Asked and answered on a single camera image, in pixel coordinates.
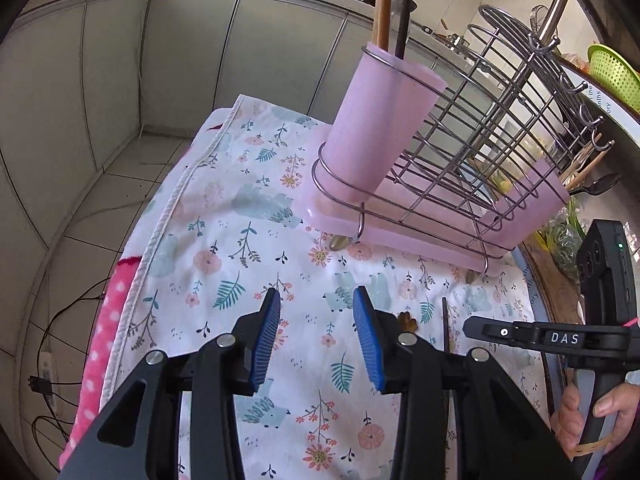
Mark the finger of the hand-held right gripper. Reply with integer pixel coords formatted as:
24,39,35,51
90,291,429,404
462,316,538,353

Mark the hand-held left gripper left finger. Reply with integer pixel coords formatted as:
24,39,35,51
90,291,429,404
57,287,282,480

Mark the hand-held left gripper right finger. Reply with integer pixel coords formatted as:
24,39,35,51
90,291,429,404
352,286,581,480

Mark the black spoon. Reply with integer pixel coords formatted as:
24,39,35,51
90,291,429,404
569,172,622,197

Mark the wide pink utensil cup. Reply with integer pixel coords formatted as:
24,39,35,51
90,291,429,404
495,157,572,251

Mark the wooden chopstick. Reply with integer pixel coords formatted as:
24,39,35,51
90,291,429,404
562,145,597,181
570,141,616,188

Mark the metal wire dish rack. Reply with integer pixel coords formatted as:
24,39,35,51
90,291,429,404
311,4,618,273

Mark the tall pink utensil cup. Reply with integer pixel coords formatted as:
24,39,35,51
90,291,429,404
320,42,448,206

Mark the black utensil handle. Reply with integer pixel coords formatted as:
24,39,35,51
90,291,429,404
395,0,417,58

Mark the wooden utensil handle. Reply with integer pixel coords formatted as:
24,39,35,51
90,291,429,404
375,0,395,51

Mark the person's right hand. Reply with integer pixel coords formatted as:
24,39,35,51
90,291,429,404
557,381,640,461

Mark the bag of green vegetables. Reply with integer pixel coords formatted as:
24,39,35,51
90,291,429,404
532,200,587,281

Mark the floral printed cloth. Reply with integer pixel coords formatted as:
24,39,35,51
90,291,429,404
100,94,556,480

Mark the pink drip tray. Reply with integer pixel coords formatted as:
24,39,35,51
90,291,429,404
299,125,516,277

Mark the pink polka-dot blanket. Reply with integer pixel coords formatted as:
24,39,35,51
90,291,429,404
57,255,143,471

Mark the green plastic basket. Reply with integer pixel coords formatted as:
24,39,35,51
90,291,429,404
586,44,640,113

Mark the white power strip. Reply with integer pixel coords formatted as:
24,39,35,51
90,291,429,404
39,351,57,408

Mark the chrome pole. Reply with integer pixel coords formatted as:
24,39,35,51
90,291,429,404
537,0,581,51

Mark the grey cabinet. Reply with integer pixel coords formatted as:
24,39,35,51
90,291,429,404
0,0,496,241

